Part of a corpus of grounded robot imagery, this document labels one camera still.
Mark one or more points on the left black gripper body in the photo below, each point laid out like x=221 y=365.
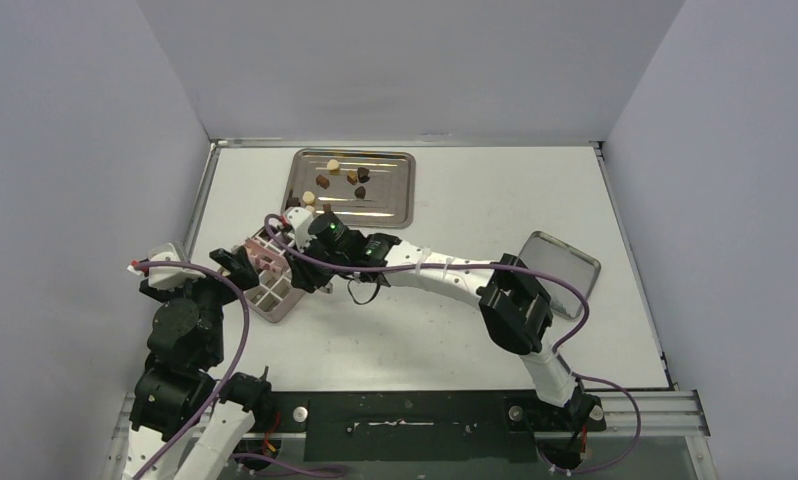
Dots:
x=212 y=294

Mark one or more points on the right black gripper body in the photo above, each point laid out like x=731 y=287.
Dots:
x=308 y=268

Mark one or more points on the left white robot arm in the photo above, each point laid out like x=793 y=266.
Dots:
x=184 y=424

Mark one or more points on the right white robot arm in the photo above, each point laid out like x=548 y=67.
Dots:
x=515 y=307

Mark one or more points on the steel chocolate tray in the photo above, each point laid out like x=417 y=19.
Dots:
x=390 y=191

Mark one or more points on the dark heart chocolate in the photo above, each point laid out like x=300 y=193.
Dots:
x=363 y=175

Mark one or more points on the cream heart chocolate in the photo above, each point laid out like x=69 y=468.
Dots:
x=333 y=166

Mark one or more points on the metal tin lid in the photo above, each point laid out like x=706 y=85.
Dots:
x=549 y=255

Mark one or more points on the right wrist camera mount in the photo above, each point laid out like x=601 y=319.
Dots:
x=299 y=219

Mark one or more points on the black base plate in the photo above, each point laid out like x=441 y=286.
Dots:
x=422 y=426

